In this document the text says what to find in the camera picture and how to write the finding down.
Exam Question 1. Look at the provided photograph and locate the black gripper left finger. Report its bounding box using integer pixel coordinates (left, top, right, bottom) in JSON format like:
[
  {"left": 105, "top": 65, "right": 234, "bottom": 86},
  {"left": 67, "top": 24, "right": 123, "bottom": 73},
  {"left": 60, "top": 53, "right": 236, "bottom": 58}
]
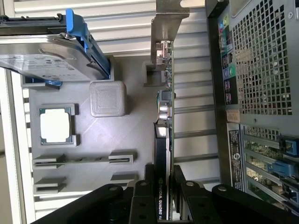
[{"left": 31, "top": 164, "right": 156, "bottom": 224}]

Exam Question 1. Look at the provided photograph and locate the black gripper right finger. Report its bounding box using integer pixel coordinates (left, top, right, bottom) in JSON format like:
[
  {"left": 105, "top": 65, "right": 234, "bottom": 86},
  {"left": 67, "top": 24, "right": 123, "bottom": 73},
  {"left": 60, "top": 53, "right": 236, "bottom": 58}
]
[{"left": 174, "top": 165, "right": 299, "bottom": 224}]

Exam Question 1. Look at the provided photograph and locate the green graphics card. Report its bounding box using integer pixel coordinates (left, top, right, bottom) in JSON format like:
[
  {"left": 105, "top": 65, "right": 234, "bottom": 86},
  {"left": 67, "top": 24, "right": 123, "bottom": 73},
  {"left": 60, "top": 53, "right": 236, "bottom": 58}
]
[{"left": 150, "top": 0, "right": 191, "bottom": 221}]

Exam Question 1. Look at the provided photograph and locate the grey plastic parts rack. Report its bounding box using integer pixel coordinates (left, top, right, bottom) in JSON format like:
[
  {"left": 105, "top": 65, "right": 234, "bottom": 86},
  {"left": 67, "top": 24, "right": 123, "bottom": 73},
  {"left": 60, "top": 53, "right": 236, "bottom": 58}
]
[{"left": 20, "top": 54, "right": 175, "bottom": 210}]

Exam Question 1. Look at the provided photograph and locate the bare green RAM stick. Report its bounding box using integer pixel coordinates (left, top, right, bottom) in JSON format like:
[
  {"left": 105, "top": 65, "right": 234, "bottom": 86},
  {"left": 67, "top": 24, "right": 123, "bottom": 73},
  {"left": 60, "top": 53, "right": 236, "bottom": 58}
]
[{"left": 34, "top": 156, "right": 131, "bottom": 165}]

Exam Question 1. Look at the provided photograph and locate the blue slot retainer clip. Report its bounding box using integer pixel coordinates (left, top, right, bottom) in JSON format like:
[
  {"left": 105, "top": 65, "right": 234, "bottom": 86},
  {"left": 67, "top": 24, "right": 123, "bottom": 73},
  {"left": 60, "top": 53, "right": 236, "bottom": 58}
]
[
  {"left": 279, "top": 136, "right": 299, "bottom": 155},
  {"left": 267, "top": 162, "right": 299, "bottom": 178}
]

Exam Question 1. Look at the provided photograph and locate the open black PC case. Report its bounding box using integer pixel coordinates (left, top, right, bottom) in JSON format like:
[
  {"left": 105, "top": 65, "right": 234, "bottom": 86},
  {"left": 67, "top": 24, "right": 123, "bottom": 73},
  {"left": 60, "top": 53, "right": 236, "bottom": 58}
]
[{"left": 205, "top": 0, "right": 299, "bottom": 212}]

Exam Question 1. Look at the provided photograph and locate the silver CPU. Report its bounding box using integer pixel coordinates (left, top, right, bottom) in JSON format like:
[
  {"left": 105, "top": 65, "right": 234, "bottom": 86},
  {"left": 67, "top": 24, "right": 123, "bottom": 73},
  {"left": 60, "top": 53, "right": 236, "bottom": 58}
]
[{"left": 39, "top": 107, "right": 72, "bottom": 145}]

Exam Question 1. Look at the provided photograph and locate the hard disk in blue carrier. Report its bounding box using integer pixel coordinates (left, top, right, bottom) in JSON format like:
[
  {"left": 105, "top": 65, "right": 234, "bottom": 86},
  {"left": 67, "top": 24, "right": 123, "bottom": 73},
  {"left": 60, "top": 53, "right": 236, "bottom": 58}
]
[{"left": 0, "top": 8, "right": 112, "bottom": 82}]

